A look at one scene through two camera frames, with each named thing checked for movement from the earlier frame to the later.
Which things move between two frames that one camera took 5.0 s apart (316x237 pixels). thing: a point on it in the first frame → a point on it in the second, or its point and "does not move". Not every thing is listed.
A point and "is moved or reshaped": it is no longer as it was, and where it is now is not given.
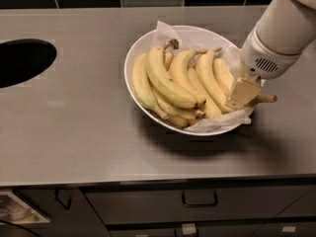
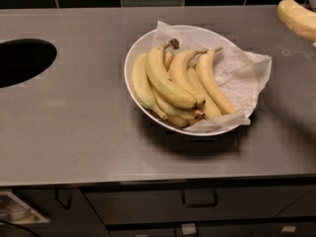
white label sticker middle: x=188 y=228 does not move
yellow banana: x=179 y=66 does not move
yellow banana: x=227 y=81 is moved or reshaped
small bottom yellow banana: x=178 y=120 does not move
